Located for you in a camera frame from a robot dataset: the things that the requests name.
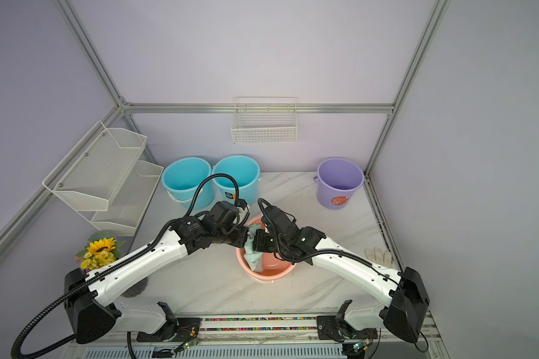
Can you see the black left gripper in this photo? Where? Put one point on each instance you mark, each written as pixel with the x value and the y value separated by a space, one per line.
pixel 242 235

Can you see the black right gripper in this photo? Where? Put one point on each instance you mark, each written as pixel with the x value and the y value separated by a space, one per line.
pixel 260 241

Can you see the pink plastic bucket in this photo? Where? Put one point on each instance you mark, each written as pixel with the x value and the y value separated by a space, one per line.
pixel 272 269

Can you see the mint green microfibre cloth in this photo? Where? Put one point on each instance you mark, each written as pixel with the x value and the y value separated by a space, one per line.
pixel 251 256

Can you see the teal bucket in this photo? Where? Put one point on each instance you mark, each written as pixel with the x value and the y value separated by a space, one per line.
pixel 245 171

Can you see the teal bucket being wiped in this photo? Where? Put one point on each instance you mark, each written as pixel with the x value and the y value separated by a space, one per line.
pixel 182 178

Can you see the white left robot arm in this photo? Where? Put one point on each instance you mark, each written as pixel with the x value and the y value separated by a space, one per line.
pixel 91 306

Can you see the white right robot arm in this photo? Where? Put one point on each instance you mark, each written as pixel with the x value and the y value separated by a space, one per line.
pixel 402 294

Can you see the purple plastic bucket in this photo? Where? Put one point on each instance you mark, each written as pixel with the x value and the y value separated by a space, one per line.
pixel 337 181

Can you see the white work glove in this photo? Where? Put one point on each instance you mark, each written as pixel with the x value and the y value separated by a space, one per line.
pixel 382 258

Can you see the sunflower bouquet in vase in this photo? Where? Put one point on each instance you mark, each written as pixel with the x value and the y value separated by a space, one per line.
pixel 103 249

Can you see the white two-tier mesh shelf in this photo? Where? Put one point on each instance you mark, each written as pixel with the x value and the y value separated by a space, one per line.
pixel 105 180

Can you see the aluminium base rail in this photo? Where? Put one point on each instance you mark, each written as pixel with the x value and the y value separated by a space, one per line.
pixel 265 336

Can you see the white wire wall basket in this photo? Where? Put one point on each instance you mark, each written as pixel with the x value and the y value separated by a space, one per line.
pixel 264 120

